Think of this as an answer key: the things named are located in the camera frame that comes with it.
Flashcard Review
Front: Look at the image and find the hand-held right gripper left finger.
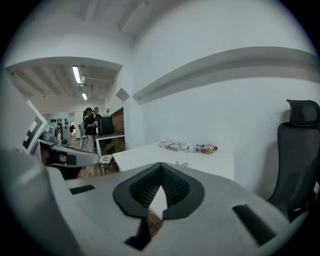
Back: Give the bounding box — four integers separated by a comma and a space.
65, 161, 163, 256

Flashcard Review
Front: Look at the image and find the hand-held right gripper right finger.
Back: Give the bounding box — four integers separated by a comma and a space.
149, 162, 311, 256

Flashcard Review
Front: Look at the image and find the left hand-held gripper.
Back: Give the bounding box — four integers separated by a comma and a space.
0, 71, 101, 168

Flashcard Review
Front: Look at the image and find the floral seat cushion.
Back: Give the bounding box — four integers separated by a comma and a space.
98, 153, 116, 165

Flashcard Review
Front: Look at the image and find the dark wicker chair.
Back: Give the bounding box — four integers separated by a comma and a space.
98, 140, 126, 176

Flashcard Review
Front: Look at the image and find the white desk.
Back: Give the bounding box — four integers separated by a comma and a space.
94, 131, 126, 156

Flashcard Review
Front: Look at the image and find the black monitor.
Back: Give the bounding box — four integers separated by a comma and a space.
96, 115, 115, 136

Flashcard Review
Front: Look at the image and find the clear plastic bottle red cap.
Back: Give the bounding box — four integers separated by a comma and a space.
186, 143, 219, 155

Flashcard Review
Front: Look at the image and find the white table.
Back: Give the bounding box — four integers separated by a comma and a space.
112, 141, 235, 217

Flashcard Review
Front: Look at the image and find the book with flag cover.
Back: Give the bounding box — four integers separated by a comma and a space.
157, 139, 188, 153

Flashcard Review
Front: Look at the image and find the black office chair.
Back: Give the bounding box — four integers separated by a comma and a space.
265, 98, 320, 224

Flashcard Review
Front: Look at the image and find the grey wall panel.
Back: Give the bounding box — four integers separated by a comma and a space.
115, 87, 131, 102

